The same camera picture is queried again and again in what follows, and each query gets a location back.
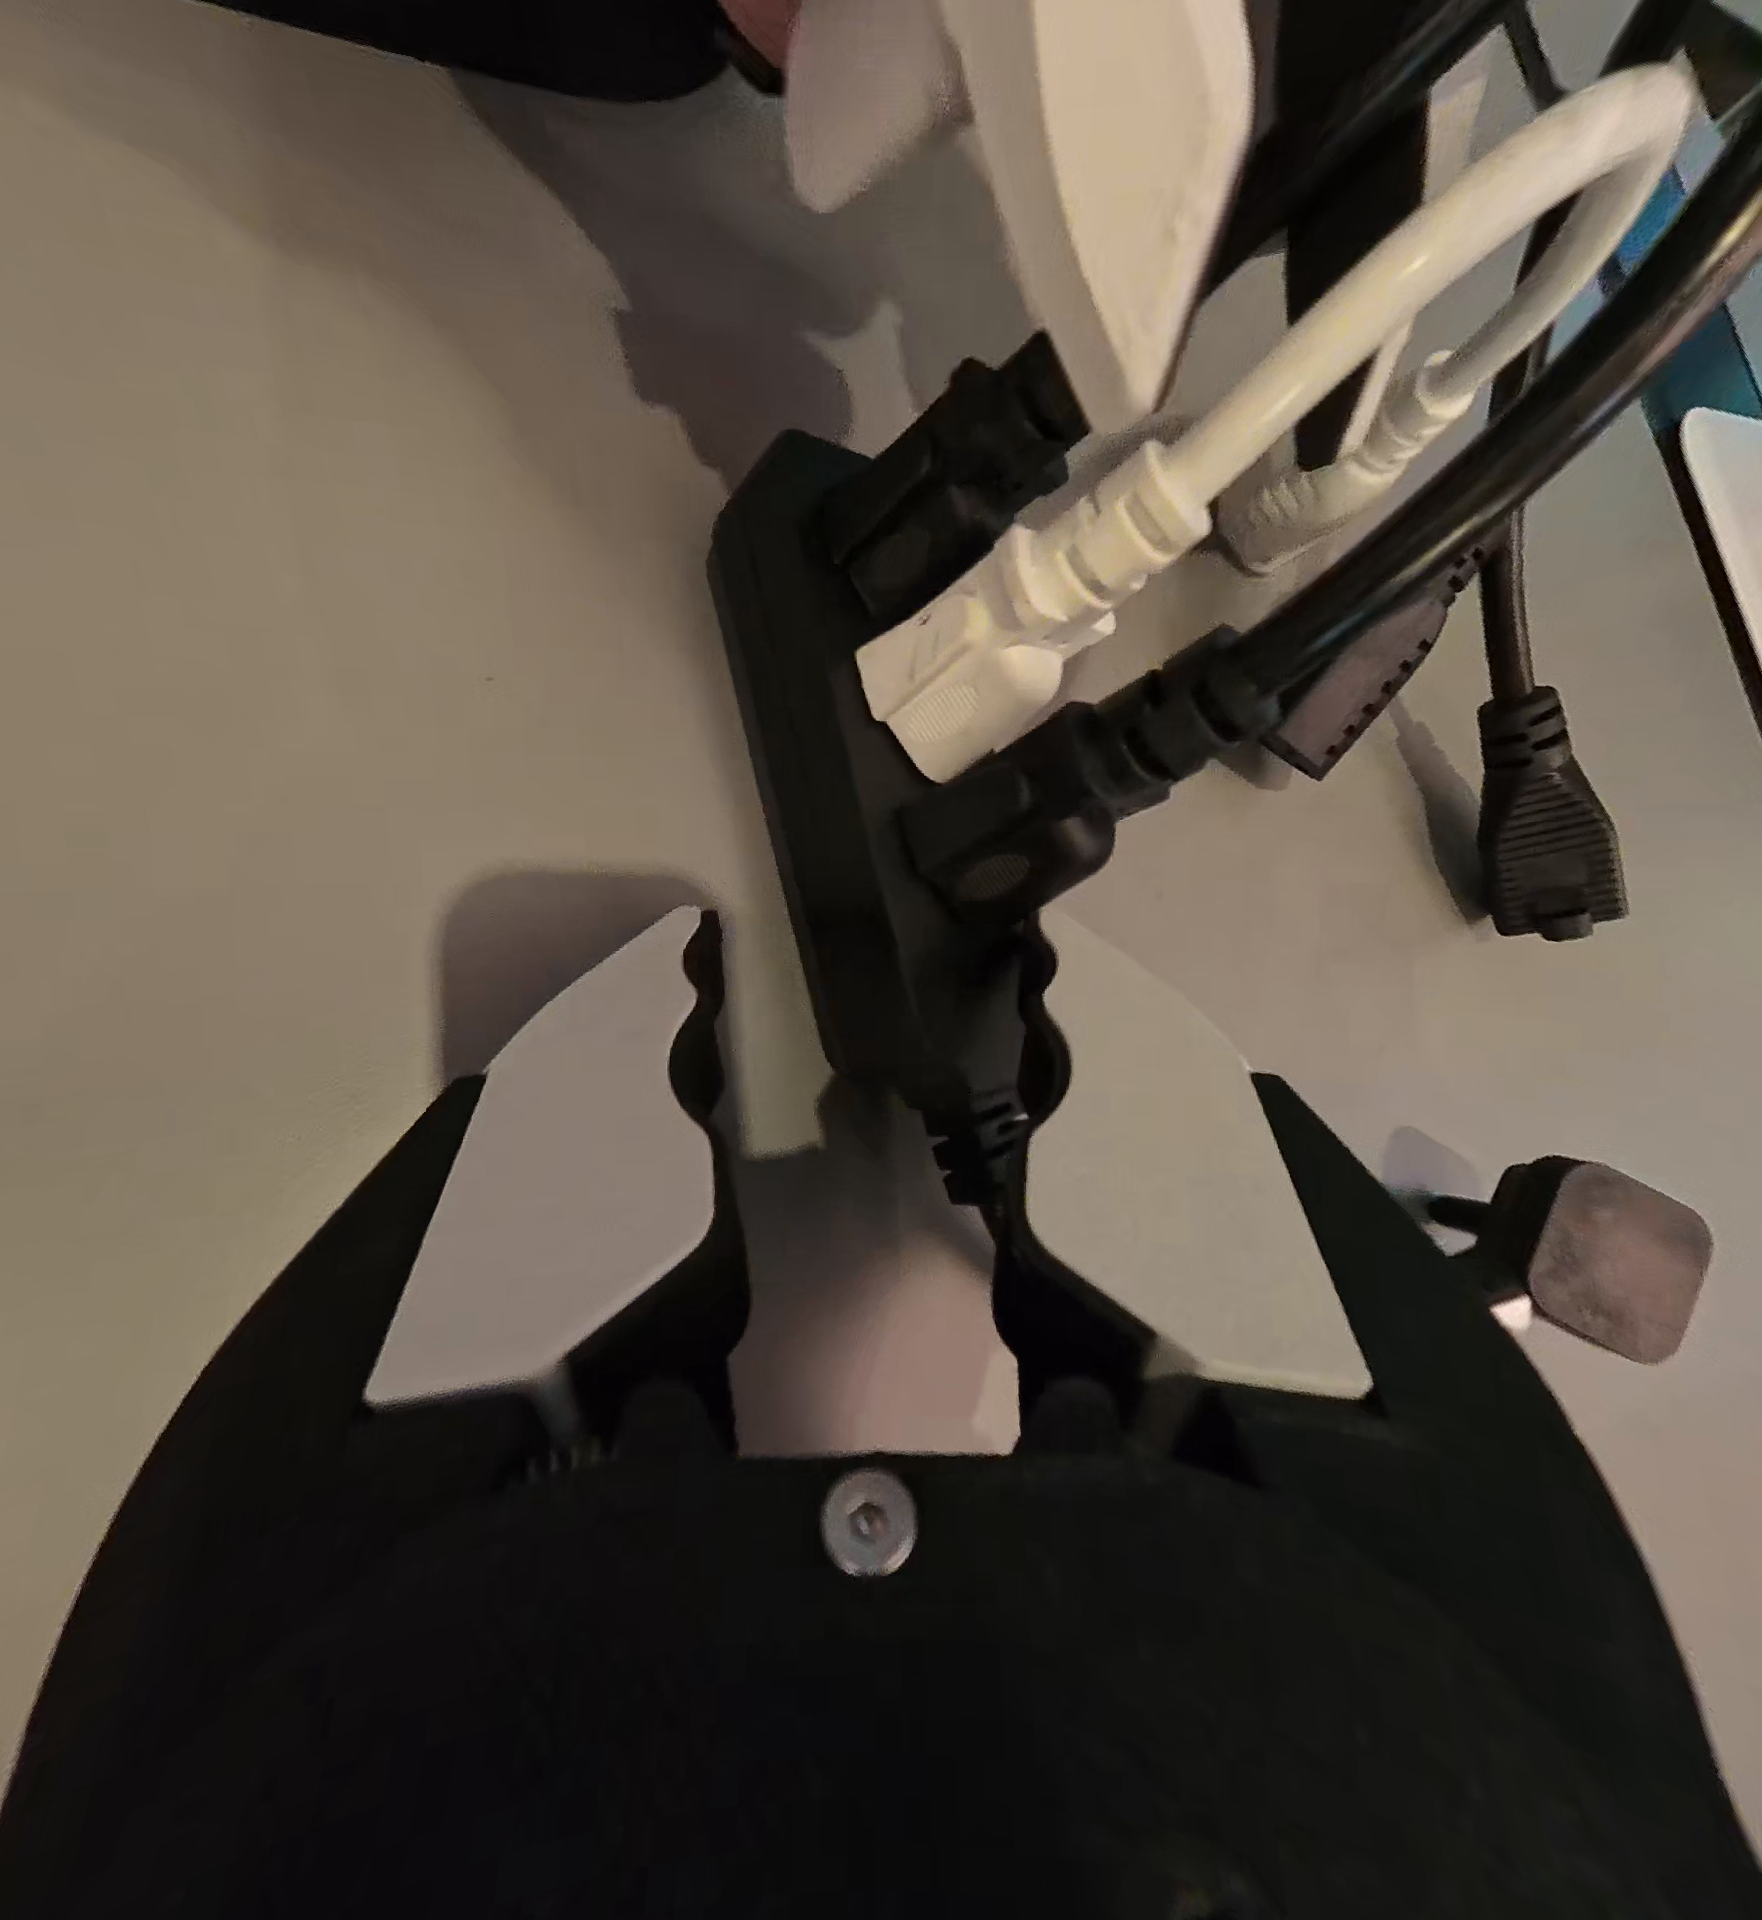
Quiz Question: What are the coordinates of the black extension cord ribbed socket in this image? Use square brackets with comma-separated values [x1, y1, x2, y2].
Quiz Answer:
[894, 60, 1762, 942]

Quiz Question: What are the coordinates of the flat black grey-faced plug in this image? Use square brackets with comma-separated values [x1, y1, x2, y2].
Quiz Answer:
[1427, 1152, 1715, 1368]

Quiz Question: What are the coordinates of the black power strip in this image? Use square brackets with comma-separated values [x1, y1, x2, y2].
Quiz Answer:
[703, 430, 1039, 1119]

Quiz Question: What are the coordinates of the black extension cord notched socket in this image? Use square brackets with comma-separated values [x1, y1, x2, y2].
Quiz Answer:
[818, 0, 1762, 776]

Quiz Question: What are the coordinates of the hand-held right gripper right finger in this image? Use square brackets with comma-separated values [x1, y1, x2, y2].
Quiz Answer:
[990, 929, 1378, 1411]

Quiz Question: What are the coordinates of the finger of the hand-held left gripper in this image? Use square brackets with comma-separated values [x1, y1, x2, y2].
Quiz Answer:
[781, 0, 1260, 410]

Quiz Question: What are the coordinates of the white extension cord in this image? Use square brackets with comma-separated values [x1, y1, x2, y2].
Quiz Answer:
[855, 63, 1699, 792]

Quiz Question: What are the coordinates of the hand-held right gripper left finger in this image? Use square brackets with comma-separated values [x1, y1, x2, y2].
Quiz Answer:
[361, 904, 751, 1411]

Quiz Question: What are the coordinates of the white tray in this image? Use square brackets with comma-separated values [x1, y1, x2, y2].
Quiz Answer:
[1674, 406, 1762, 875]

